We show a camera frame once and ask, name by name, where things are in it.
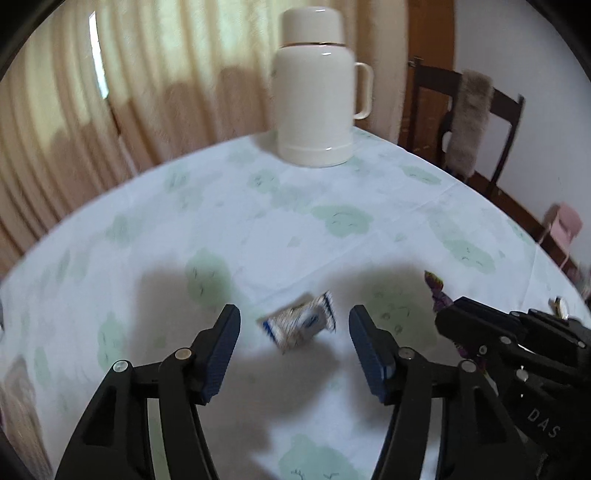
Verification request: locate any purple candy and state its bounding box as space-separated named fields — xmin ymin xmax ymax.
xmin=424 ymin=271 xmax=454 ymax=313

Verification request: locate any small silver blue sachet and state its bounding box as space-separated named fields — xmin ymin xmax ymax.
xmin=257 ymin=291 xmax=337 ymax=353

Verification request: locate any pink plastic basket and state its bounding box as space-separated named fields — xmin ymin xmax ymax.
xmin=1 ymin=356 xmax=53 ymax=479

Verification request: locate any pink small chair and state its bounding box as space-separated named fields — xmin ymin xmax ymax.
xmin=537 ymin=202 xmax=583 ymax=269

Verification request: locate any green patterned tablecloth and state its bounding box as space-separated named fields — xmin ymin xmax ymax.
xmin=1 ymin=131 xmax=590 ymax=479

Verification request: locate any grey fuzzy chair cover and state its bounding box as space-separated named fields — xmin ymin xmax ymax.
xmin=445 ymin=70 xmax=494 ymax=180

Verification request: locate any dark wooden chair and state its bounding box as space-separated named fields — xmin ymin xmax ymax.
xmin=406 ymin=57 xmax=528 ymax=202

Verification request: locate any cream thermos jug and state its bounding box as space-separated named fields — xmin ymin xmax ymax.
xmin=271 ymin=6 xmax=374 ymax=167

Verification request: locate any wooden door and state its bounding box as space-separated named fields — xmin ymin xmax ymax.
xmin=398 ymin=0 xmax=455 ymax=163

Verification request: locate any beige curtain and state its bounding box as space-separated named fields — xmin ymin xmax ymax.
xmin=0 ymin=0 xmax=410 ymax=278

